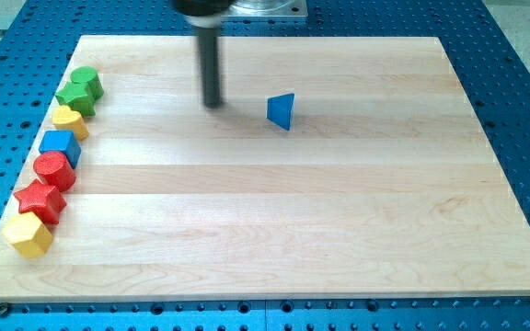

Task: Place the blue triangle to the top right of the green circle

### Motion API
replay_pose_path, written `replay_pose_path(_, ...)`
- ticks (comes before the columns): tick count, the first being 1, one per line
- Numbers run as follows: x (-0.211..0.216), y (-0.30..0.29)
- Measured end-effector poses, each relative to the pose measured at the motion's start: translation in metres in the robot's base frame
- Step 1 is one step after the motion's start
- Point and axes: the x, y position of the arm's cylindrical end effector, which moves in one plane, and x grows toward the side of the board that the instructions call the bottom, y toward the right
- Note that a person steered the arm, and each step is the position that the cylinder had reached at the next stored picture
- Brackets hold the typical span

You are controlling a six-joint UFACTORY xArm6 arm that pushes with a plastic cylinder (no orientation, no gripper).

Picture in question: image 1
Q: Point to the blue cube block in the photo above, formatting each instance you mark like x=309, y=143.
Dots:
x=61, y=141

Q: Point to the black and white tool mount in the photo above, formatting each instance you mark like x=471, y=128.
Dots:
x=202, y=13

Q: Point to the blue triangle block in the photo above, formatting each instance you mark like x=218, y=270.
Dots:
x=280, y=110

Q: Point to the red star block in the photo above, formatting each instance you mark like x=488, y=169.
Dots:
x=45, y=201

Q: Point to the green star block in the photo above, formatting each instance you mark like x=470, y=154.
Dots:
x=78, y=97

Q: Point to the green cylinder block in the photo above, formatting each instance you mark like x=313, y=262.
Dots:
x=88, y=75

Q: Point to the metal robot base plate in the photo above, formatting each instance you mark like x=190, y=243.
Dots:
x=263, y=10

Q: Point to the yellow hexagon block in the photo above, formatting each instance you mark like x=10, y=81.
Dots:
x=28, y=235

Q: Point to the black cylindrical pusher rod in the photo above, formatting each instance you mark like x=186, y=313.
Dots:
x=208, y=56

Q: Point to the light wooden board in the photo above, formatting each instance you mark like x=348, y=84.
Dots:
x=385, y=186

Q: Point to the blue perforated table plate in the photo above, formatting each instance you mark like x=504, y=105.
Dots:
x=39, y=43

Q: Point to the yellow heart block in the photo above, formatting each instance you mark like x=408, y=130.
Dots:
x=64, y=118

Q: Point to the red cylinder block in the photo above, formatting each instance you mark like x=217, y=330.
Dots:
x=54, y=169

